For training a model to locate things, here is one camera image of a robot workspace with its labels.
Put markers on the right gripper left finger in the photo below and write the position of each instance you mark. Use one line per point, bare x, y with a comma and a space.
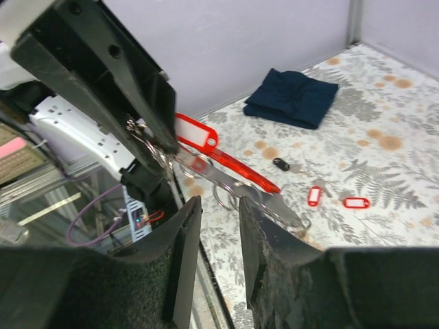
147, 285

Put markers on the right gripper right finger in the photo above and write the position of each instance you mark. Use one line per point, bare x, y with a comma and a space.
290, 284

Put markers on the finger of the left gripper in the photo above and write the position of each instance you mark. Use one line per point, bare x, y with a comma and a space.
34, 58
88, 39

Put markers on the red handled metal keyring holder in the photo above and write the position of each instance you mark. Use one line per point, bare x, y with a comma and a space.
231, 179

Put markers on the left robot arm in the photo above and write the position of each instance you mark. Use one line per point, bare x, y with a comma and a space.
56, 114

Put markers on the red key tag with key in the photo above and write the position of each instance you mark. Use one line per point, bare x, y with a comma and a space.
319, 188
356, 203

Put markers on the black key tag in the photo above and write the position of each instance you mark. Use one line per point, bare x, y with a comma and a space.
281, 164

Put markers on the dark blue folded cloth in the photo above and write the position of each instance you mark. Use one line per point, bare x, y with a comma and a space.
292, 98

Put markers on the slotted white cable duct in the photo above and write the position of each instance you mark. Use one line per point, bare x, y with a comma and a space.
137, 215

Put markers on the right aluminium corner post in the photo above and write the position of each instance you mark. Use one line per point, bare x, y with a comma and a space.
354, 25

